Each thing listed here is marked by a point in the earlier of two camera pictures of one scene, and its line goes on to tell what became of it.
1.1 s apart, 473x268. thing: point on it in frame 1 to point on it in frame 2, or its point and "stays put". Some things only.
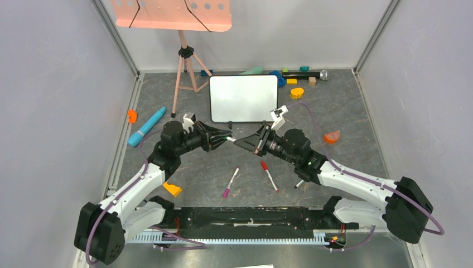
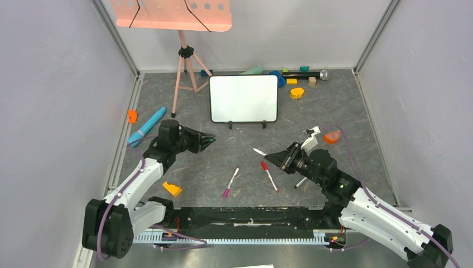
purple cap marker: x=225 y=194 stays put
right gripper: x=261 y=140 to x=290 y=159
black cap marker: x=299 y=183 stays put
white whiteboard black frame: x=243 y=98 stays put
